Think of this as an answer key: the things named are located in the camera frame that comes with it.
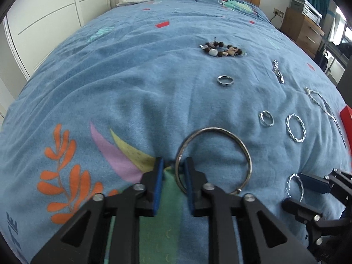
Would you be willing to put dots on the wooden dresser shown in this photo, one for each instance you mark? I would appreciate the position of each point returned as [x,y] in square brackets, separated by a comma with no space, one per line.
[299,27]

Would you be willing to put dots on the blue printed blanket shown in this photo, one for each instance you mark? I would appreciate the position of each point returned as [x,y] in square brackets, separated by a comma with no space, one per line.
[123,88]

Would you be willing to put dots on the grey white printer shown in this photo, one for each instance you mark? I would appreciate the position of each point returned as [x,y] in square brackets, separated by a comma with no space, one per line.
[308,9]

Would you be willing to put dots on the grey chair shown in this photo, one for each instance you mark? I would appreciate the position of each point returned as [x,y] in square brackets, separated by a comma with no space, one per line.
[346,77]

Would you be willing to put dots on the wall socket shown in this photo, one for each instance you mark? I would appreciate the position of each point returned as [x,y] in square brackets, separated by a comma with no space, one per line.
[278,13]

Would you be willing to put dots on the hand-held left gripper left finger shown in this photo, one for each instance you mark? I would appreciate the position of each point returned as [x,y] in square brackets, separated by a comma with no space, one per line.
[158,187]

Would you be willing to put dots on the red jewelry box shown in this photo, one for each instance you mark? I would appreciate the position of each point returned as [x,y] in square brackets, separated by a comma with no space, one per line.
[347,118]

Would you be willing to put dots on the navy bag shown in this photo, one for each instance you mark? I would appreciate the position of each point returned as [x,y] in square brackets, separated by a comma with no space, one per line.
[324,60]

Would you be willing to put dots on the white wardrobe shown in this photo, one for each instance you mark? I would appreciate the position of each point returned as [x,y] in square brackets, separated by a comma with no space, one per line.
[41,11]

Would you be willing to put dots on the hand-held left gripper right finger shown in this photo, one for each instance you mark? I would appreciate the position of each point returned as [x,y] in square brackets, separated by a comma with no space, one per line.
[189,181]

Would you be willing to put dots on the twisted silver hoop earring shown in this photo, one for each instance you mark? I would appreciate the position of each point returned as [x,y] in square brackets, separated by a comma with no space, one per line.
[288,183]
[288,126]

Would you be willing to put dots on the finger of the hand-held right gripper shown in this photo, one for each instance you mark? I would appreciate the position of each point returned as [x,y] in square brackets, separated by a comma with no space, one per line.
[313,183]
[298,211]

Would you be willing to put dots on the thin silver bangle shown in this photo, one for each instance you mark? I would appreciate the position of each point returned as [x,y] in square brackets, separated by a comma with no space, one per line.
[250,161]

